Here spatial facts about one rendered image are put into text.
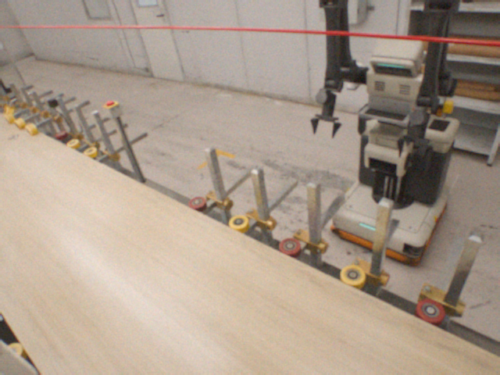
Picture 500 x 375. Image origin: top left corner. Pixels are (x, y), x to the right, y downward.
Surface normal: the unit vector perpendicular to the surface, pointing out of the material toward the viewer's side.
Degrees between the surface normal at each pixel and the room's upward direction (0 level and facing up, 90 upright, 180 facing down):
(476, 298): 0
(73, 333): 0
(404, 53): 42
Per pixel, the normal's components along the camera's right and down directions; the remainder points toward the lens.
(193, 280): -0.14, -0.78
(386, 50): -0.52, -0.21
